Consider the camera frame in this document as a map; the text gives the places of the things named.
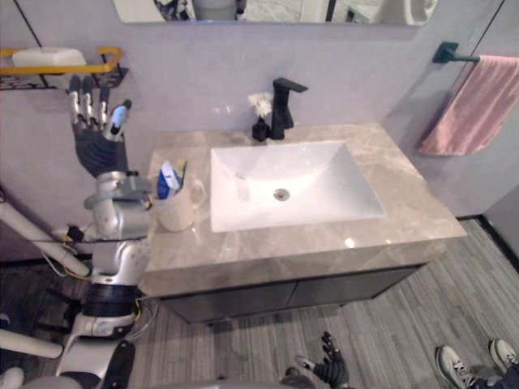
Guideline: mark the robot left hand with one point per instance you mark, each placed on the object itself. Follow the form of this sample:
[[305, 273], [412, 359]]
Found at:
[[97, 150]]

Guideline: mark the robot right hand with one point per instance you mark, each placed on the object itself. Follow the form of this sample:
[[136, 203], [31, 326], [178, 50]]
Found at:
[[332, 373]]

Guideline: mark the blue toothpaste tube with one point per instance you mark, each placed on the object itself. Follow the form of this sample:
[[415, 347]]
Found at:
[[166, 182]]

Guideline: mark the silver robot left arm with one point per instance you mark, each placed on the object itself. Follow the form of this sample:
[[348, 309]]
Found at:
[[117, 243]]

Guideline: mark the white mug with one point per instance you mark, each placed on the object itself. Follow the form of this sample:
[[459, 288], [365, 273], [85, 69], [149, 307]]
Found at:
[[176, 210]]

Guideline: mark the white soap box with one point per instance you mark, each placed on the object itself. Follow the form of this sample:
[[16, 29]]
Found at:
[[48, 56]]

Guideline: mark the marble top vanity cabinet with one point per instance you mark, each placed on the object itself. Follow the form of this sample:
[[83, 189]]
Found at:
[[284, 259]]

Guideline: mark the person's grey sneaker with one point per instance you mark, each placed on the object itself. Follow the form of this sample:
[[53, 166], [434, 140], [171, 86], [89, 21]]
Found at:
[[456, 366], [504, 354]]

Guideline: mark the black vase with white flower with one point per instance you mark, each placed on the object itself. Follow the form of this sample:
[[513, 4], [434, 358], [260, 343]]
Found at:
[[260, 131]]

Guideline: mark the sink drain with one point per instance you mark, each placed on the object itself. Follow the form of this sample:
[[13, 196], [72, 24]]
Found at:
[[281, 193]]

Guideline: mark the black faucet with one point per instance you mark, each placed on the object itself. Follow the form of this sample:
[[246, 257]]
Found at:
[[281, 113]]

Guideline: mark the white sink basin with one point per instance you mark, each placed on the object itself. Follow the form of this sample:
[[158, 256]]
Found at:
[[308, 174]]

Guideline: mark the pink towel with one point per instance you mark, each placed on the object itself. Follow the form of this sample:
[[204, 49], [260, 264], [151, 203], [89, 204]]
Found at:
[[478, 109]]

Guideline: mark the teal towel bar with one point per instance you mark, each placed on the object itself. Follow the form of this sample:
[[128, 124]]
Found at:
[[448, 52]]

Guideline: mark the yellow and black wall shelf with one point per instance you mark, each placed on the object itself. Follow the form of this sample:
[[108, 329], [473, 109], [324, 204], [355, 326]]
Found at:
[[52, 69]]

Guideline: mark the wall mirror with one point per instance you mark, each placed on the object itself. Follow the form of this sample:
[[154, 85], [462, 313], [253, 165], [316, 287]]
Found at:
[[284, 10]]

